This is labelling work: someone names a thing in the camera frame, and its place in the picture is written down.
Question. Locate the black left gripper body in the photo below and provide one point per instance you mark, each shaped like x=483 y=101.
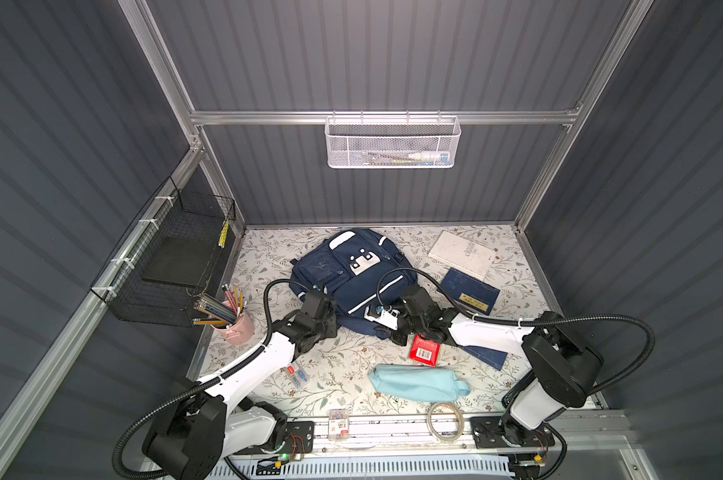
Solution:
x=329 y=328

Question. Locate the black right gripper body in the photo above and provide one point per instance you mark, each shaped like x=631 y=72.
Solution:
x=406 y=325

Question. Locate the navy blue notebook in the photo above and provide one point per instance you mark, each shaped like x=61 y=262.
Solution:
x=478 y=297

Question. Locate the navy blue student backpack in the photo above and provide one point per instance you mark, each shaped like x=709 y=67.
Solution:
x=362 y=270

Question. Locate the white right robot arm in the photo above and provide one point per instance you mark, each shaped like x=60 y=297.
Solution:
x=564 y=366

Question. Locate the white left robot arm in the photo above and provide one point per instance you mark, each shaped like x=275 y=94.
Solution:
x=188 y=439

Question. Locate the red calculator package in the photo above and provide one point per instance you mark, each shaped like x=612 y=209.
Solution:
x=424 y=351

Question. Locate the light teal pencil case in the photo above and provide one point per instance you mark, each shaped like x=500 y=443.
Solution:
x=419 y=384

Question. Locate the pink pencil cup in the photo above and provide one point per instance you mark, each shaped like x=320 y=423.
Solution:
x=239 y=333

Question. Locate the white Robinson Crusoe book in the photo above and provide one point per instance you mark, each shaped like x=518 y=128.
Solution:
x=465 y=252

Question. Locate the small clear eraser box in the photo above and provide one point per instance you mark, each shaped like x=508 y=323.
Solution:
x=338 y=424

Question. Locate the clear tape roll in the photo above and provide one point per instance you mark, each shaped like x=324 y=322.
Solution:
x=445 y=422

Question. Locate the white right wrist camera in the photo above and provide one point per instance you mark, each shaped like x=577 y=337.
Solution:
x=386 y=316

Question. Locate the black wire mesh basket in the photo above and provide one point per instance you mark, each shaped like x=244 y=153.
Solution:
x=176 y=254

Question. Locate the white wire mesh basket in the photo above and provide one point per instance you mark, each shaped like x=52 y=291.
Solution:
x=392 y=142

